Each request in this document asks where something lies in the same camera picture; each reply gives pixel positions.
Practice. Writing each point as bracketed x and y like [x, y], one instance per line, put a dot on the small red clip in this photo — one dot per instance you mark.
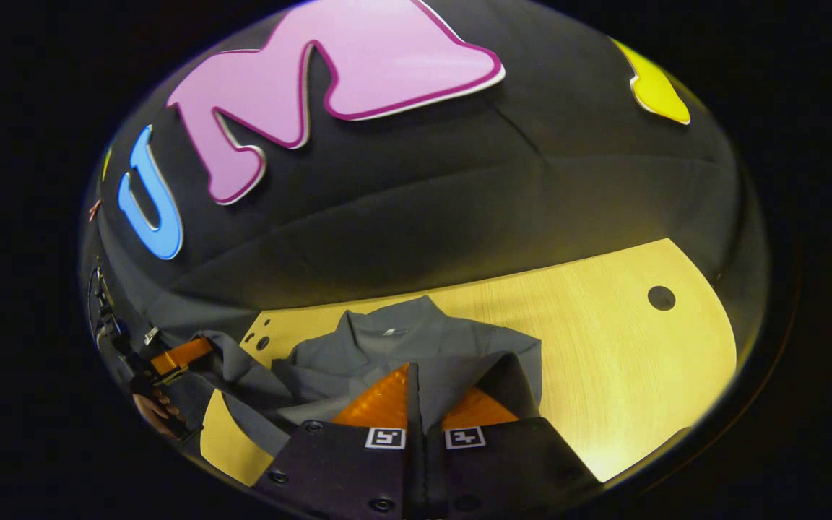
[94, 210]

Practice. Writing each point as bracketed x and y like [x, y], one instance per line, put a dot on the small white clip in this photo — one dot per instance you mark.
[152, 336]

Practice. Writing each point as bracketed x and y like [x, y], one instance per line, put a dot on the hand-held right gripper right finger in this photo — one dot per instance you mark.
[503, 462]

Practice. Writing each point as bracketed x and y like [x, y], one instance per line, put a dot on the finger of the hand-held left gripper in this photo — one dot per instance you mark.
[181, 355]

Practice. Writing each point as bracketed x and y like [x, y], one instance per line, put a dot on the grey collared shirt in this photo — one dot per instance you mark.
[445, 347]

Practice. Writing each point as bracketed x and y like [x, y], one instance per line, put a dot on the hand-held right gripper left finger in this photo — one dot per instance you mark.
[344, 462]

